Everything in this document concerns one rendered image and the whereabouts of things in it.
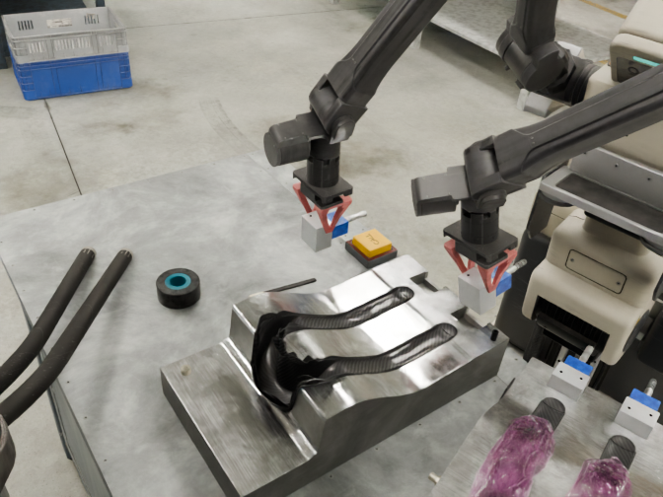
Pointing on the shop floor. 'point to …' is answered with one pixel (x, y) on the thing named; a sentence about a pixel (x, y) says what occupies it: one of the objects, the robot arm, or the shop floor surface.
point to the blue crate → (72, 75)
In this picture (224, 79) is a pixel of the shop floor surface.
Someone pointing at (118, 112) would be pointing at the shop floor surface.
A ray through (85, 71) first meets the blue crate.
